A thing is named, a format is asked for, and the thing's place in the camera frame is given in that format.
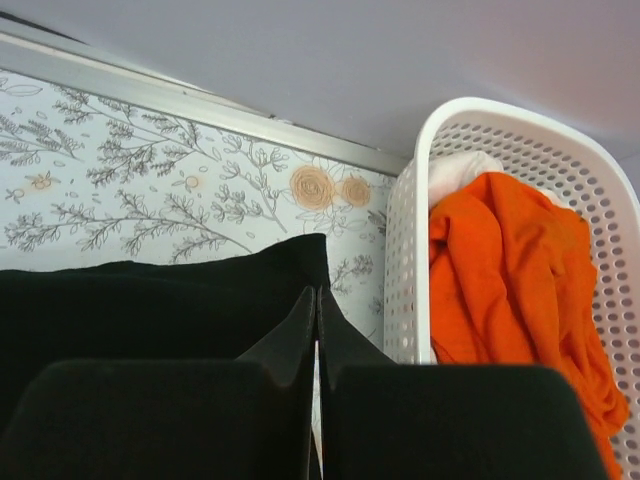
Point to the floral patterned table mat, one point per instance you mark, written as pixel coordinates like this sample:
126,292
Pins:
87,180

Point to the white cloth in basket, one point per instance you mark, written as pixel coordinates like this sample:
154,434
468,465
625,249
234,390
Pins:
450,174

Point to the white perforated plastic basket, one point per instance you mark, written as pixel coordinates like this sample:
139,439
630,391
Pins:
541,153

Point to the black t shirt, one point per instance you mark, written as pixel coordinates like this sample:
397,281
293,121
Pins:
129,310

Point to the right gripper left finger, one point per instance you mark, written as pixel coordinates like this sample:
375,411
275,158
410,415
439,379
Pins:
287,351

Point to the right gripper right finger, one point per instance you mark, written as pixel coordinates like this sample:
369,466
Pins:
341,344

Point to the aluminium back rail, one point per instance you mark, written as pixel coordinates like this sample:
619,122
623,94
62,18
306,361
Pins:
53,63

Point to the orange t shirt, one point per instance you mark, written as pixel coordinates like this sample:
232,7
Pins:
516,287

